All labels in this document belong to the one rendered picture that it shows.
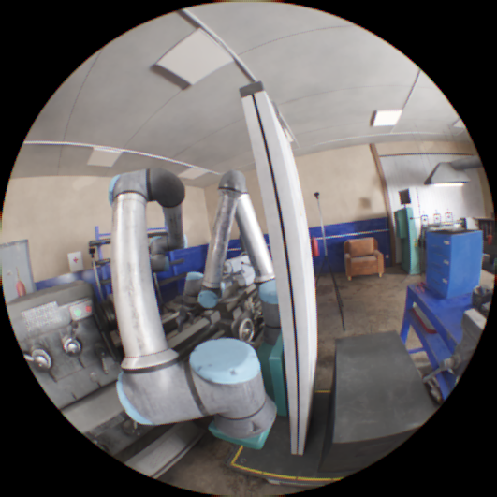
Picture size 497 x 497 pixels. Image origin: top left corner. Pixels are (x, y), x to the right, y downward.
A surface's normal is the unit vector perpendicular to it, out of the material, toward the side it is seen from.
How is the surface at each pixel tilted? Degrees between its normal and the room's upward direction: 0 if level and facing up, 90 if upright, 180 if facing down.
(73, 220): 90
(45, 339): 90
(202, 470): 0
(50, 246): 90
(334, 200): 90
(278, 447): 0
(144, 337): 67
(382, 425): 0
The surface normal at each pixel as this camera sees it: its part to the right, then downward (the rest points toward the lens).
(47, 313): 0.87, -0.11
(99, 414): 0.32, -0.89
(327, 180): -0.46, 0.15
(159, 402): 0.28, -0.41
